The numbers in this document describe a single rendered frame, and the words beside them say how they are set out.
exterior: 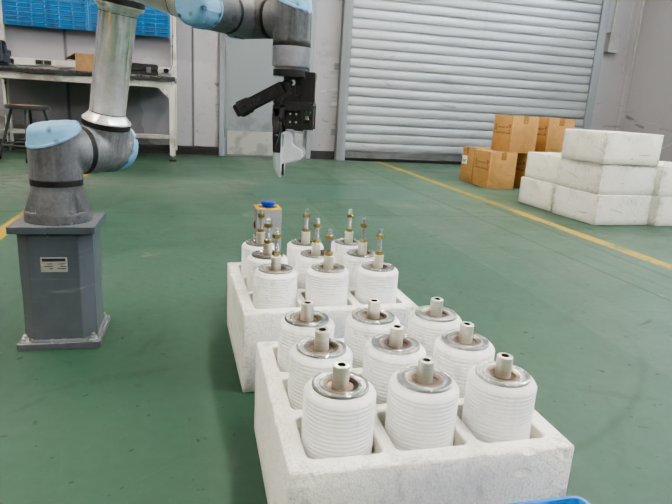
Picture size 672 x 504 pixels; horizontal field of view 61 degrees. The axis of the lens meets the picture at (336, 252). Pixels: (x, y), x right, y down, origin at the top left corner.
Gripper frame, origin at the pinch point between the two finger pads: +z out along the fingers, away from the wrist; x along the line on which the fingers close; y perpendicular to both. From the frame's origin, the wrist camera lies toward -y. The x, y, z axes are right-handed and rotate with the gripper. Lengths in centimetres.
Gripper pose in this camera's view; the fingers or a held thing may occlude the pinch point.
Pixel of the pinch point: (277, 169)
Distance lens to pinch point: 120.6
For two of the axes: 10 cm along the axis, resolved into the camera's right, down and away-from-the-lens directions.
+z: -0.5, 9.7, 2.5
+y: 10.0, 0.7, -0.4
